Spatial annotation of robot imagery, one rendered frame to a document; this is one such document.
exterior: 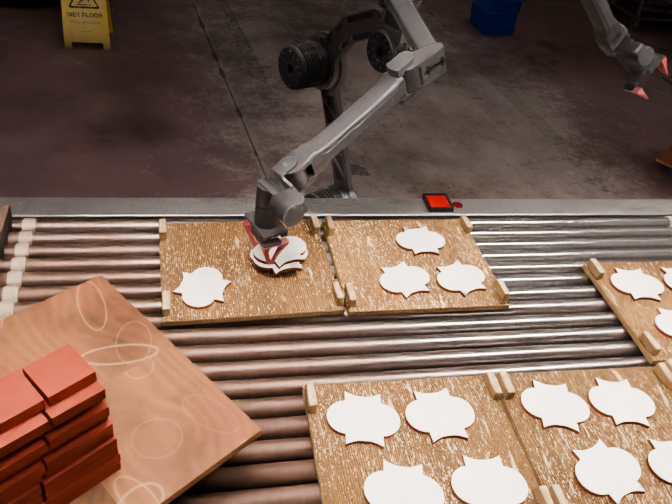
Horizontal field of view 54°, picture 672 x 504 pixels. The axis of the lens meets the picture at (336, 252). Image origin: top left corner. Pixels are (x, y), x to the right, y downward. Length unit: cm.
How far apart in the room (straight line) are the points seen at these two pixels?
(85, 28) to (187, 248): 347
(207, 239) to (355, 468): 72
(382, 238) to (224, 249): 42
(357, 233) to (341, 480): 74
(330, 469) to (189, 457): 27
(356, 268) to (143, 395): 67
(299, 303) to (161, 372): 42
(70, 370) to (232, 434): 32
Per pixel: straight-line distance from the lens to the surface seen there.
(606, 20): 220
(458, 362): 153
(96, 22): 498
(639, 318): 181
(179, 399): 120
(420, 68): 164
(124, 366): 126
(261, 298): 153
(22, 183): 364
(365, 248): 171
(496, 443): 138
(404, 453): 131
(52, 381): 96
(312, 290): 156
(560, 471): 139
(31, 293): 161
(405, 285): 161
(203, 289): 153
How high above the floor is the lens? 199
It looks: 39 degrees down
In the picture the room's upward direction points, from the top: 10 degrees clockwise
